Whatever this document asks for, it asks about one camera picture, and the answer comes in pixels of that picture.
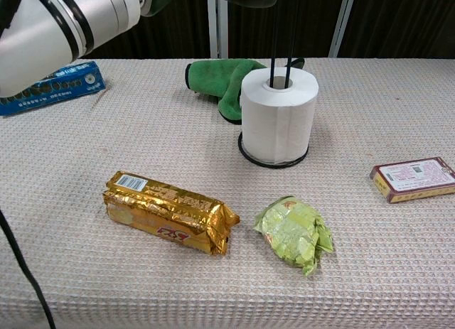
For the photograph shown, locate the beige woven table cover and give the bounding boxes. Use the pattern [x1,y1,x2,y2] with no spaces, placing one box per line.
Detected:
[0,58,455,329]

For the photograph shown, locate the blue printed carton box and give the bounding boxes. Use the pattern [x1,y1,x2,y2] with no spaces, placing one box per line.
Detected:
[0,60,107,117]

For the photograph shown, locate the gold foil biscuit pack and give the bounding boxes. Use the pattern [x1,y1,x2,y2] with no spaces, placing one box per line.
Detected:
[102,170,241,259]

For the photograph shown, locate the small rectangular card box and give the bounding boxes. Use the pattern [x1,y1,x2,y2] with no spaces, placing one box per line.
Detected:
[369,156,455,205]

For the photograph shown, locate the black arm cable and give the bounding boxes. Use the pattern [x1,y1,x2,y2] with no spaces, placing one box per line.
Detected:
[0,207,57,329]

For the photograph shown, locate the crumpled light green wrapper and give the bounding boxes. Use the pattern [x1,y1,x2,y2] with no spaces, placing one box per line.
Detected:
[252,195,335,279]

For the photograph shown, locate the white frame pole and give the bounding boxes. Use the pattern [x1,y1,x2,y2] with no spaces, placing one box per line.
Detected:
[327,0,358,58]
[207,0,230,60]

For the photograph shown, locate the green microfibre cloth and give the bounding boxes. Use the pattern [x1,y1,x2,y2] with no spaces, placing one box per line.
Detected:
[184,58,306,124]

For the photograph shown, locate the black pleated curtain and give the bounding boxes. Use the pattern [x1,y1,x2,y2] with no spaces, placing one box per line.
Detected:
[83,0,214,60]
[337,0,455,59]
[227,0,348,59]

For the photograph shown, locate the white toilet paper roll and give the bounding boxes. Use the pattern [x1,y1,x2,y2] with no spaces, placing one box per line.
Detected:
[240,66,319,163]

